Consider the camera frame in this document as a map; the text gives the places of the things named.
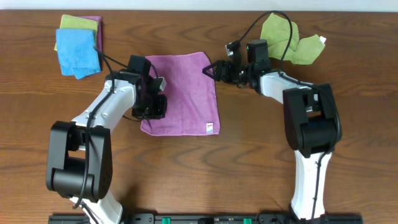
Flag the purple microfiber cloth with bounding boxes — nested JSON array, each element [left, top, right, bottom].
[[141, 52, 221, 136]]

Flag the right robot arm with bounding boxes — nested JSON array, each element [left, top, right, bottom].
[[202, 39, 342, 223]]

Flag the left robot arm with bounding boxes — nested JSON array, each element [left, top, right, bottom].
[[46, 55, 167, 223]]

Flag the crumpled green microfiber cloth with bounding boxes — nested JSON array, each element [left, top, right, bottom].
[[260, 13, 326, 65]]

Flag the folded blue cloth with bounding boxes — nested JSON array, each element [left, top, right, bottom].
[[56, 29, 101, 80]]

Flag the folded purple cloth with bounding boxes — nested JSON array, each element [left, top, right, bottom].
[[81, 16, 103, 50]]

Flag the folded green cloth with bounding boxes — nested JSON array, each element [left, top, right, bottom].
[[59, 14, 98, 39]]

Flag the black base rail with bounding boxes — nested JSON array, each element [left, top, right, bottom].
[[48, 212, 364, 224]]

